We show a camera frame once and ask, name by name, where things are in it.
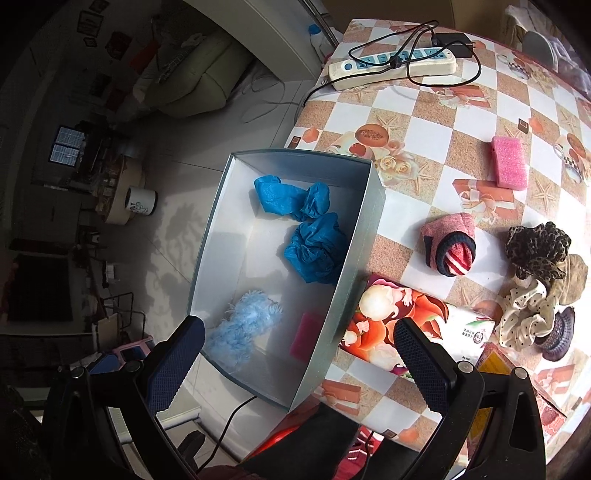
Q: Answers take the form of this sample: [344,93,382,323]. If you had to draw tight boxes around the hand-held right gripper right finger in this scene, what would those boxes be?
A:
[394,318,548,480]

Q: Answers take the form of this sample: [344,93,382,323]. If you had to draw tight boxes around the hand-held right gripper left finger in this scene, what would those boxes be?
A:
[44,316,206,480]

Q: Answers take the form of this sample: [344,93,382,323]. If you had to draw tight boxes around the light blue fluffy sock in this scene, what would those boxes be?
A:
[203,289,284,370]

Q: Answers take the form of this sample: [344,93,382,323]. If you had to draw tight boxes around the pink sponge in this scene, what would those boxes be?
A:
[289,312,326,361]
[490,136,528,191]

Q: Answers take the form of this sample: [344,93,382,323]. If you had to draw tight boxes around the white cardboard box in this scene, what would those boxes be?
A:
[186,148,386,413]

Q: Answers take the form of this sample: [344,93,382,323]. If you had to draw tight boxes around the blue disposable glove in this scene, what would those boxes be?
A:
[254,174,332,221]
[283,212,348,284]

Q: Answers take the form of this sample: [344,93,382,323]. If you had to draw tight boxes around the pink plastic stool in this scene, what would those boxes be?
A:
[111,337,155,370]

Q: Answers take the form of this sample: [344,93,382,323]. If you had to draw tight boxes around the printed tissue pack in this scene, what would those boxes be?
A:
[339,273,497,381]

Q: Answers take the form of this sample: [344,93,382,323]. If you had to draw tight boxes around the pink and yellow carton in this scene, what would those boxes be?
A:
[475,344,568,437]

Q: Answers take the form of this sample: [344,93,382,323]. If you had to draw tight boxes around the cream polka dot scrunchie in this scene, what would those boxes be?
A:
[499,277,561,349]

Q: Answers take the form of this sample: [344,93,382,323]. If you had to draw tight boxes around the rolled pink striped sock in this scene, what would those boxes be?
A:
[421,213,477,278]

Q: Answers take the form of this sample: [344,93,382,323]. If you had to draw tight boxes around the red plastic stool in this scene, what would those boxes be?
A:
[252,411,324,462]

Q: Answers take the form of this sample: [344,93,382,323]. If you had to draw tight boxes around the dark purple scrunchie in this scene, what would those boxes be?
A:
[540,307,577,361]

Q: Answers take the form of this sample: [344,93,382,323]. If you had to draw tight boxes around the leopard print scrunchie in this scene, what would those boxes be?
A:
[505,222,572,280]

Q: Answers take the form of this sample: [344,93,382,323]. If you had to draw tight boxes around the white cup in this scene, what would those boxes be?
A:
[124,186,158,217]

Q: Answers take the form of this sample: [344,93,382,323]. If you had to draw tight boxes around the tan scrunchie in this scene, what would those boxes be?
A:
[547,254,589,308]

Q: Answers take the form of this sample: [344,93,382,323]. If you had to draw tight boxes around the round wooden side table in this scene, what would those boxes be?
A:
[95,154,141,227]

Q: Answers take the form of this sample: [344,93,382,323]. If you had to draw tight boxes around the checked tablecloth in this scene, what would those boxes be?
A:
[284,18,591,462]

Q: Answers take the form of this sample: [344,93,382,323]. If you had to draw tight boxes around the barred window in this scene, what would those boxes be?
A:
[48,124,86,167]

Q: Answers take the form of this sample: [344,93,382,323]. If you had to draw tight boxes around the cream sofa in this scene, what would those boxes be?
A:
[115,32,254,123]

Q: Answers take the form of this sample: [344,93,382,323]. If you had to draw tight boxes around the white power strip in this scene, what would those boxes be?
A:
[302,46,458,107]

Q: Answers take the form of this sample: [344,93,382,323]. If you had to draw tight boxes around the black power adapter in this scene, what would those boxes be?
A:
[431,32,474,58]

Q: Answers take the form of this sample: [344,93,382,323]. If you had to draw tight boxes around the white bottle with blue cap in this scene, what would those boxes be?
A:
[307,24,338,61]

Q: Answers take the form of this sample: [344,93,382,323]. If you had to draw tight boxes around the grey chair back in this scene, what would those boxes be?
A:
[522,30,559,70]

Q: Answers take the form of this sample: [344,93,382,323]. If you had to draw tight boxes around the pale pink clothing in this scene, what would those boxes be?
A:
[549,28,591,93]

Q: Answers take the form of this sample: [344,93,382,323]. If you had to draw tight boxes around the black floor cable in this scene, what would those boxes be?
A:
[203,394,259,462]

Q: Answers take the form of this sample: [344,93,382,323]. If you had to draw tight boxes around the white floor cable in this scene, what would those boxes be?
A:
[240,65,305,125]

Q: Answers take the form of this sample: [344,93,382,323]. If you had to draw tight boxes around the black adapter cable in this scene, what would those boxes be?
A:
[348,19,482,88]

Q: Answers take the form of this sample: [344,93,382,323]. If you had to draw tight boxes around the framed wall picture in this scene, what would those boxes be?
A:
[78,11,103,34]

